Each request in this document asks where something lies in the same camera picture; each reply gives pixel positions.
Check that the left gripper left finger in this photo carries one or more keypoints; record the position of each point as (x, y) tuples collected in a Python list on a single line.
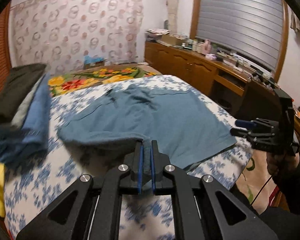
[(134, 161)]

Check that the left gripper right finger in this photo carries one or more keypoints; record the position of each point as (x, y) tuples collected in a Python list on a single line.
[(161, 185)]

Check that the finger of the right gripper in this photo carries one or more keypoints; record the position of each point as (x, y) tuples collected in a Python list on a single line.
[(245, 124), (239, 133)]

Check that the teal blue pants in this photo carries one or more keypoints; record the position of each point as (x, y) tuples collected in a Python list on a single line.
[(184, 128)]

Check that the person's right hand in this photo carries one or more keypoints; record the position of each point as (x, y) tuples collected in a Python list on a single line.
[(281, 163)]

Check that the brown wooden sideboard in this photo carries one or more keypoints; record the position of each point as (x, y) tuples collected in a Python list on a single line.
[(236, 92)]

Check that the pink bottle on sideboard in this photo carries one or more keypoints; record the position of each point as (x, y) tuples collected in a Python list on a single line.
[(206, 47)]

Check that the colourful floral blanket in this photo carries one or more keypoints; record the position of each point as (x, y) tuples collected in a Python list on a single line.
[(97, 76)]

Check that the grey window blind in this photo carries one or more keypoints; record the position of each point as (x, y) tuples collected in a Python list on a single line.
[(250, 27)]

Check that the cardboard box with blue cloth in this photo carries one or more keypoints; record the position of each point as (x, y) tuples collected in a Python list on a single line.
[(92, 62)]

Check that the cardboard box on sideboard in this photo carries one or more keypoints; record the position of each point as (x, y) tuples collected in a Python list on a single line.
[(173, 39)]

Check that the blue denim folded jeans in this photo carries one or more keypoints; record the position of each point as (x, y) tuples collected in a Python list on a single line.
[(18, 145)]

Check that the grey folded garment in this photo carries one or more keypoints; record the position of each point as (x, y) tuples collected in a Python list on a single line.
[(19, 117)]

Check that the stack of papers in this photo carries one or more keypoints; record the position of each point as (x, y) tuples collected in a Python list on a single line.
[(155, 34)]

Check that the black folded garment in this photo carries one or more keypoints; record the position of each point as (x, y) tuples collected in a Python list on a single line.
[(18, 84)]

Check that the ring patterned sheer curtain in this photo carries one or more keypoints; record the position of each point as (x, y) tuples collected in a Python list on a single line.
[(63, 33)]

